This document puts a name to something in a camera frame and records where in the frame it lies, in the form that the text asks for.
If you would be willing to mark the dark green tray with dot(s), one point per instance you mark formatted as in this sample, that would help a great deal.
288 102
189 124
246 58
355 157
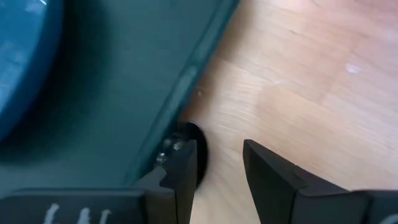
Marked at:
124 77

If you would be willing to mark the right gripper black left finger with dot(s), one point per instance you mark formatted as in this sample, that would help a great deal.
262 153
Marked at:
177 193

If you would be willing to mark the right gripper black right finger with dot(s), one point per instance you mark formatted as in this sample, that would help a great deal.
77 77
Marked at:
280 193

